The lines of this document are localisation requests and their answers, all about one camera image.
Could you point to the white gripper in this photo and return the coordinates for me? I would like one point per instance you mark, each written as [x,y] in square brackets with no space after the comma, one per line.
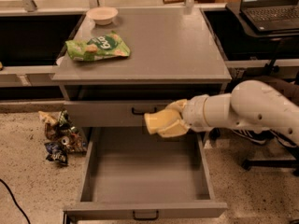
[193,114]

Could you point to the yellow sponge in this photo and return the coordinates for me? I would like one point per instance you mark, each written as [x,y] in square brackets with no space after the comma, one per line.
[157,121]

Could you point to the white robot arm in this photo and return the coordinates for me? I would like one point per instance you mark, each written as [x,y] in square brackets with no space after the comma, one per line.
[251,105]

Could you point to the grey drawer cabinet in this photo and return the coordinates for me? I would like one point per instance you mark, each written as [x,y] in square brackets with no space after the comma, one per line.
[173,56]

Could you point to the open grey lower drawer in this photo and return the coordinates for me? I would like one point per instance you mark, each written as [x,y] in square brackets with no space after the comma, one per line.
[127,169]

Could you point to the grey middle drawer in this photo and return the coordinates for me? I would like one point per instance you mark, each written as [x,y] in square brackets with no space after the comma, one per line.
[110,113]

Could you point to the black office chair base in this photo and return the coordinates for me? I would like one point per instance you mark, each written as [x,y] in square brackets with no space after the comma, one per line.
[290,163]

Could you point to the black white left sneaker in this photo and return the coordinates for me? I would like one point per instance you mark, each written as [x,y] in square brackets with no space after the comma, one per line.
[255,138]

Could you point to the black white sneaker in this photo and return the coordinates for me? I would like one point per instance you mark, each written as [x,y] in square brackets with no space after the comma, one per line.
[283,140]
[255,138]

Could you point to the green snack bag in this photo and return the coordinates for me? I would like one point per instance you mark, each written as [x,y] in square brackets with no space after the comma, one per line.
[98,48]

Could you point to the black white right sneaker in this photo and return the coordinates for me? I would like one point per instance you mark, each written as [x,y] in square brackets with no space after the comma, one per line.
[283,140]

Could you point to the wooden stick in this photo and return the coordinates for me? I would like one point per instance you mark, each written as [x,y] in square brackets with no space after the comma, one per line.
[173,1]

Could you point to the pile of snack wrappers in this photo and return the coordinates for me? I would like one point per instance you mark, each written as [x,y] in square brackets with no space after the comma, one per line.
[63,137]

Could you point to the white bowl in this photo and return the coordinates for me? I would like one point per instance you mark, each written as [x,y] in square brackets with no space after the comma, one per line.
[102,15]

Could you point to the black laptop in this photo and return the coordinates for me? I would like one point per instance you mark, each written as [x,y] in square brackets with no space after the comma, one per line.
[271,15]

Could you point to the black middle drawer handle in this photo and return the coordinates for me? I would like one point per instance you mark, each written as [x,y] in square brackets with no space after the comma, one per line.
[142,112]

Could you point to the black drawer handle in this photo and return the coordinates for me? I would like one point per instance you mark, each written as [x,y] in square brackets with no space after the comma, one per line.
[150,215]
[142,112]

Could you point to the black lower drawer handle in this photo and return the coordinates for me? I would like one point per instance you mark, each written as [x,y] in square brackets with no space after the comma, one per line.
[150,215]

